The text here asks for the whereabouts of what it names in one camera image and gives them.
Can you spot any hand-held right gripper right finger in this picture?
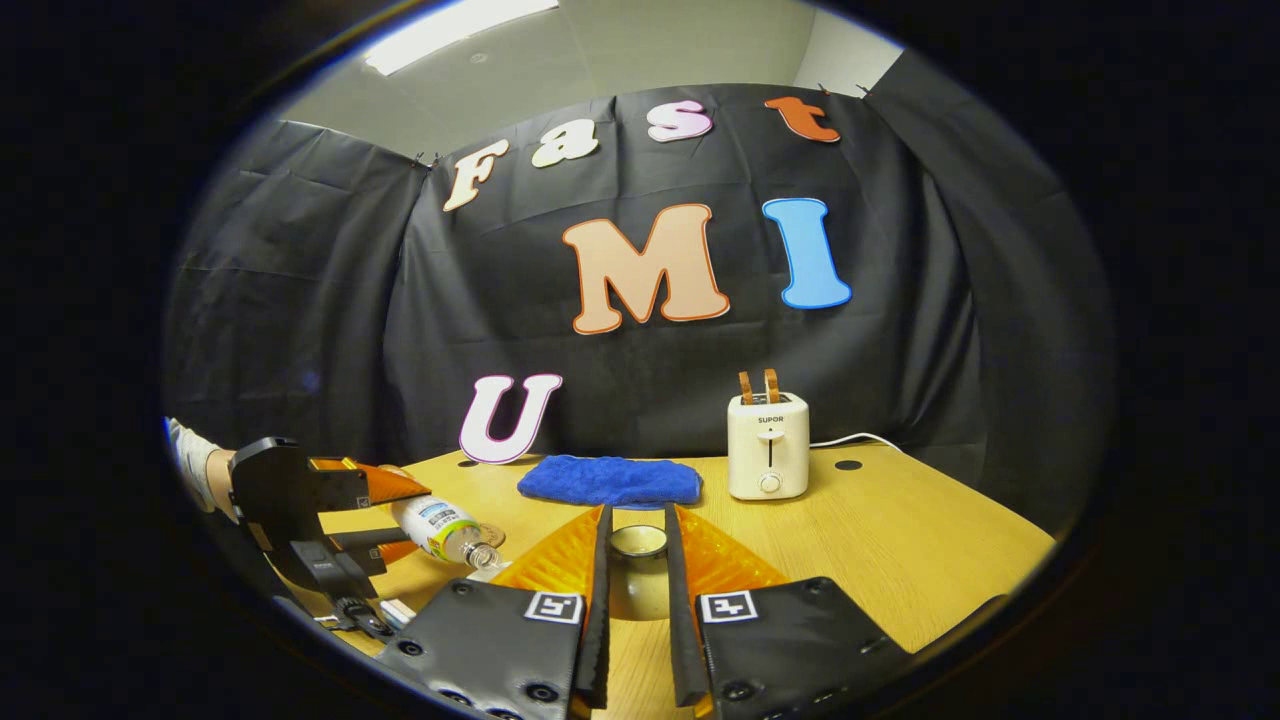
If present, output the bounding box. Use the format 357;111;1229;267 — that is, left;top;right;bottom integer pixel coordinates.
665;505;911;720

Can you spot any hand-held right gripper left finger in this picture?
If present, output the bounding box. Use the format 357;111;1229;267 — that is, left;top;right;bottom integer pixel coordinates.
400;505;613;720

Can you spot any cream teacup lid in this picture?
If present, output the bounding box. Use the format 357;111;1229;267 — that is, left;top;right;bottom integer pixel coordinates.
607;524;671;622

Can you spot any clear labelled water bottle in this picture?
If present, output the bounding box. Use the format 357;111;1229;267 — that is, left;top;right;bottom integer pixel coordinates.
390;494;502;570

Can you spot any blue folded towel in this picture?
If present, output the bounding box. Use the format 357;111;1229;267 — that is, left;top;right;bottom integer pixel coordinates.
517;455;704;509

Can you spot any cream toaster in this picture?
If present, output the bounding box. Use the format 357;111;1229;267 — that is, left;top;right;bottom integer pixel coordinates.
727;392;811;501

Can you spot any black backdrop cloth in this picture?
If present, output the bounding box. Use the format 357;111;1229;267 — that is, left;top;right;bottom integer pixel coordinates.
160;50;1116;541

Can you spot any ceiling light panel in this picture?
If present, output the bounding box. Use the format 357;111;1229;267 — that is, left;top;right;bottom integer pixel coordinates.
362;0;561;77

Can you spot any white toaster cable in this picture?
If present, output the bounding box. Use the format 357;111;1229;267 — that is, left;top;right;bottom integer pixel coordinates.
808;432;906;456

